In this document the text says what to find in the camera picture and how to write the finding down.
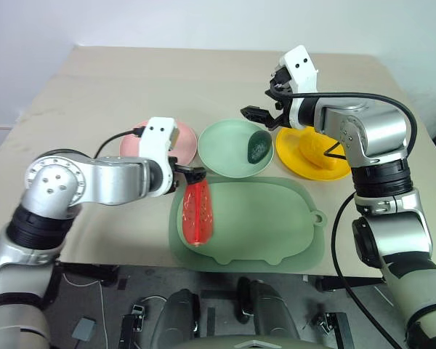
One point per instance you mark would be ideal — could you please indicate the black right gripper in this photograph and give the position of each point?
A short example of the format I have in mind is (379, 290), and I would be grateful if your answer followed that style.
(282, 75)

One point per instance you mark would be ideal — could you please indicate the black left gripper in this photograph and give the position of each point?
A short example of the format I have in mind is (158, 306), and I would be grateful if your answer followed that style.
(174, 178)

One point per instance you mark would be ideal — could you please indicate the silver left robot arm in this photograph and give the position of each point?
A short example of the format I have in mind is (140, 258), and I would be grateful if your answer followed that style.
(105, 178)

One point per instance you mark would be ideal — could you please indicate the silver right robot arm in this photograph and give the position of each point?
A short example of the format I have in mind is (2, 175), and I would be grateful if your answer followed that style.
(381, 134)

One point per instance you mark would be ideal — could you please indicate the pink plate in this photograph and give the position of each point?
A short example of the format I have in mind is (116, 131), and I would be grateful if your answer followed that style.
(185, 143)

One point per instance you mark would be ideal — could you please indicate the green plate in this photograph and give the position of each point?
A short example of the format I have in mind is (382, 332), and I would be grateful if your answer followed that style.
(225, 149)

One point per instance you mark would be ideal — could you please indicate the yellow plate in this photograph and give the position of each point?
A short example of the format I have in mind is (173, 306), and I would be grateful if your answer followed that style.
(294, 156)

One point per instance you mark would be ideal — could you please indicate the dark green avocado toy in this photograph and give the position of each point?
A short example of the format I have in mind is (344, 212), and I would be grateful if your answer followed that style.
(258, 147)

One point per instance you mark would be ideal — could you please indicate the yellow food toy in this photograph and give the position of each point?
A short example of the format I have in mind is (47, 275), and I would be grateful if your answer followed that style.
(314, 149)

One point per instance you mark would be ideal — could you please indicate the green silicone mat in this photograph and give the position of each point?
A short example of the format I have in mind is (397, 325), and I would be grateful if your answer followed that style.
(261, 221)

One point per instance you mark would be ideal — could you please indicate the dark rounded robot leg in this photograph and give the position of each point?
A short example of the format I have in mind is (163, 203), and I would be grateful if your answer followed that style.
(179, 320)
(265, 309)

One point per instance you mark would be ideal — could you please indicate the grey robot torso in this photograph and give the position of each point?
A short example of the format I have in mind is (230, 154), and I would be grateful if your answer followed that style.
(254, 343)

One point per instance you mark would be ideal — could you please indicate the grey foot pedal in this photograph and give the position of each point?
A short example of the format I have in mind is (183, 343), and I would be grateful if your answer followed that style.
(83, 329)

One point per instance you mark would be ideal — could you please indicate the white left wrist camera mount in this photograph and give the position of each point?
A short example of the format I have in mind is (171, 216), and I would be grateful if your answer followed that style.
(156, 145)

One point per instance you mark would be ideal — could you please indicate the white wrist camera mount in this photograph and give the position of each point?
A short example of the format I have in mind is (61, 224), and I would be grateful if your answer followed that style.
(303, 71)
(156, 145)

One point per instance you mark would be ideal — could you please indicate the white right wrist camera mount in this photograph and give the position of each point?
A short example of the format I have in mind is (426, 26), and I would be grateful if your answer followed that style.
(303, 71)

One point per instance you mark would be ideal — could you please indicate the black floor bracket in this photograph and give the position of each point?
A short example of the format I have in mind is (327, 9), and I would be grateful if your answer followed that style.
(332, 325)
(132, 323)

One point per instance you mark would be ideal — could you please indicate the black table frame bar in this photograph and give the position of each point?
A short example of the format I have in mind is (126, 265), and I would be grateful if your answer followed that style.
(349, 283)

